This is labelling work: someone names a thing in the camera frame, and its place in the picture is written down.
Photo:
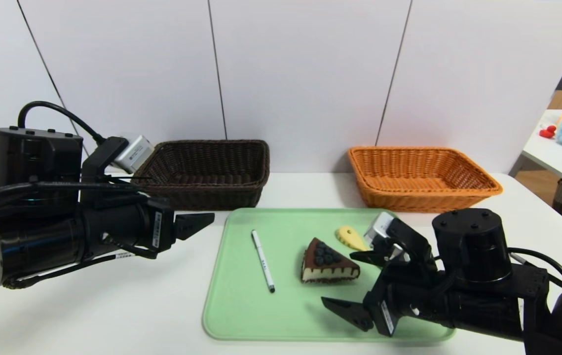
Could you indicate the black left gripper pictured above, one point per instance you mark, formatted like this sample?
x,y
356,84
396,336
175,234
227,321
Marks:
x,y
160,228

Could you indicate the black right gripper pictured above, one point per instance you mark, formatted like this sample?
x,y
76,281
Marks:
x,y
386,313

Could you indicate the chocolate blueberry cake slice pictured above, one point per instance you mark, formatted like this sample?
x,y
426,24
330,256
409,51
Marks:
x,y
327,268

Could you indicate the white marker pen black cap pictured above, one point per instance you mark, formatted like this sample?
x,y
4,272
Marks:
x,y
263,260

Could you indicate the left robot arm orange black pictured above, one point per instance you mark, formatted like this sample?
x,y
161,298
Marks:
x,y
29,158

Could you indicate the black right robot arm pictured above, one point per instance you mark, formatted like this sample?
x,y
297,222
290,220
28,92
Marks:
x,y
473,246

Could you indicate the dark brown wicker basket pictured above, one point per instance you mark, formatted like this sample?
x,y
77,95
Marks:
x,y
221,167

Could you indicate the orange wicker basket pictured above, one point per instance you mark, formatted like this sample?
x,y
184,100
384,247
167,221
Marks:
x,y
409,197

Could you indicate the light green plastic tray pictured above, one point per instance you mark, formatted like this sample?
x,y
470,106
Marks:
x,y
271,315

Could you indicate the small red toy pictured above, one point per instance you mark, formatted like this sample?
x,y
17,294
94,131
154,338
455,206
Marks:
x,y
547,131

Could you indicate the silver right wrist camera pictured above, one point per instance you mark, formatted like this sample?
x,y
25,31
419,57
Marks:
x,y
378,228

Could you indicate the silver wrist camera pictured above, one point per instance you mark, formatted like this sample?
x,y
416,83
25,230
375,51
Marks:
x,y
378,228
135,153

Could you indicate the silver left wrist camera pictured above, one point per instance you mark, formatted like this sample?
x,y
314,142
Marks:
x,y
135,153

